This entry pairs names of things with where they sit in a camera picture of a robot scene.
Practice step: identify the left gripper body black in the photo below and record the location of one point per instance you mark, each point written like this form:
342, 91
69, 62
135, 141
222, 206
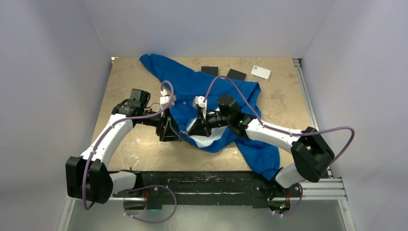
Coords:
159, 122

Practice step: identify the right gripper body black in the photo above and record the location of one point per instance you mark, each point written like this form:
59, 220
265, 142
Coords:
217, 120

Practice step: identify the blue zip jacket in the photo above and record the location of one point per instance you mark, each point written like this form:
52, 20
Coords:
262, 158

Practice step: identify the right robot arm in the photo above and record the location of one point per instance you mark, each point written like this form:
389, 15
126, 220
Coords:
311, 154

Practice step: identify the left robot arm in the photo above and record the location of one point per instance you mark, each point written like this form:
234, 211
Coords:
87, 176

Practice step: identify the black flat block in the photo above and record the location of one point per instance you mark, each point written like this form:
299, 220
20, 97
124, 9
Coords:
235, 74
210, 70

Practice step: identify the white small box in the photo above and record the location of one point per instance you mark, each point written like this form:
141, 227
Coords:
260, 72

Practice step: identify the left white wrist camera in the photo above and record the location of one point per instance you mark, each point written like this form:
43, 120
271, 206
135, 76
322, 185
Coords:
166, 98

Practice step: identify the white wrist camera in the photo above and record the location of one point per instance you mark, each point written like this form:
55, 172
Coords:
199, 102
166, 98

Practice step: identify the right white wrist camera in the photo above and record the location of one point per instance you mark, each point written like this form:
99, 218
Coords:
199, 102

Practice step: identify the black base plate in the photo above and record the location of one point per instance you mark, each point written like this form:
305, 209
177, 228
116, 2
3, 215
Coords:
206, 188

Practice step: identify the right side aluminium rail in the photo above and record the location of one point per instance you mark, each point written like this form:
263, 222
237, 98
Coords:
310, 109

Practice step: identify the aluminium frame rail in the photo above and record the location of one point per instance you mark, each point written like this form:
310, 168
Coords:
323, 207

